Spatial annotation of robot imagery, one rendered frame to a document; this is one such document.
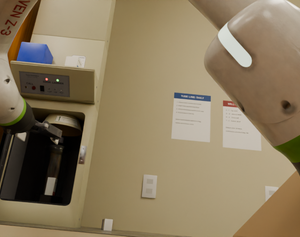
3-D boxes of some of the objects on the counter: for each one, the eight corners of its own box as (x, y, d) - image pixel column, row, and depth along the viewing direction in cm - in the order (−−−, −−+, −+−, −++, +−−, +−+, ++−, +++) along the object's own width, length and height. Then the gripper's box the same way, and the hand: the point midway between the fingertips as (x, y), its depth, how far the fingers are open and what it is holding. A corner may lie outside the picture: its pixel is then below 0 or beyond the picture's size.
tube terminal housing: (11, 220, 128) (47, 62, 154) (86, 227, 129) (110, 68, 155) (-18, 219, 105) (31, 33, 131) (75, 228, 105) (105, 41, 131)
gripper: (60, 107, 84) (76, 131, 105) (-22, 100, 84) (10, 125, 105) (56, 133, 81) (72, 152, 102) (-30, 125, 81) (4, 146, 102)
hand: (39, 137), depth 102 cm, fingers open, 11 cm apart
